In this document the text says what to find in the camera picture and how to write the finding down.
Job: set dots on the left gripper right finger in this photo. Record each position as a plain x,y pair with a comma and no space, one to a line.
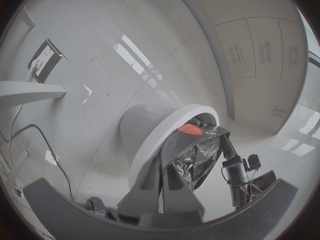
182,199

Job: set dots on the black plastic bag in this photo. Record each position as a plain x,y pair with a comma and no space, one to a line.
197,156

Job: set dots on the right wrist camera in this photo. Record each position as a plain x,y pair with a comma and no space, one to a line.
253,162

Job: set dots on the grey chair with white legs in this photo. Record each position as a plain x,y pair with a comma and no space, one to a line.
30,91

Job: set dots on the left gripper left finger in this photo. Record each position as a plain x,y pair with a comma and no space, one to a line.
145,194

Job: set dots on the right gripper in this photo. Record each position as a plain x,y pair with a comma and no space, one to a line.
236,171

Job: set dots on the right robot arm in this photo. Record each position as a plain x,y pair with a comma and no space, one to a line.
240,194

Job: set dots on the white trash bin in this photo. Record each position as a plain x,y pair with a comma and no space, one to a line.
142,124

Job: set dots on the orange-red scrap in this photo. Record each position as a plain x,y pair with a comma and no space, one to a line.
190,129

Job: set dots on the beige cabinet with drawers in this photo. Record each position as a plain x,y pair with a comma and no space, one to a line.
262,54

